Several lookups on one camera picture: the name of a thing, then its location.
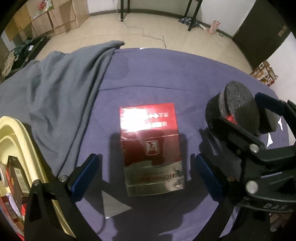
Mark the purple table cloth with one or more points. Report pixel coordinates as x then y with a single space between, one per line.
151 76

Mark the black door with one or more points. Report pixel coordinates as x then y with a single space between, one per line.
262 33

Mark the red silver Honghe cigarette box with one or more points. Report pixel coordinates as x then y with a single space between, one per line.
150 144

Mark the red white cigarette box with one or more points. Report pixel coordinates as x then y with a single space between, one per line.
12 214

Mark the dark red flame cigarette box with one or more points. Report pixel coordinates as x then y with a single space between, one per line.
17 180

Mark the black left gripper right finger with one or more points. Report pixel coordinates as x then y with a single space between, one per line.
222 189

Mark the cardboard boxes stack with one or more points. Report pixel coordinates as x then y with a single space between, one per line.
35 18

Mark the white tape roll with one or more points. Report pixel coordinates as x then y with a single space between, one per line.
3 177

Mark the yellow plastic basin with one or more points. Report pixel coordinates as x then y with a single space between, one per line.
15 141

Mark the grey cloth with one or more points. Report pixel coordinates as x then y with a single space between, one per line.
54 99

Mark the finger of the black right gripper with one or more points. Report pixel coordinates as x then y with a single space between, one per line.
280 107
242 143

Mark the black metal table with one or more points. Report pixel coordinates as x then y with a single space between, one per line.
128 10

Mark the colourful carton by wall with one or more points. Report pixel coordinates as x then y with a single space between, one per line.
264 73

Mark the black open suitcase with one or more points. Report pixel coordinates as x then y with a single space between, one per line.
28 51

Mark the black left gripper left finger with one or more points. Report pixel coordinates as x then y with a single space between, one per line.
41 220

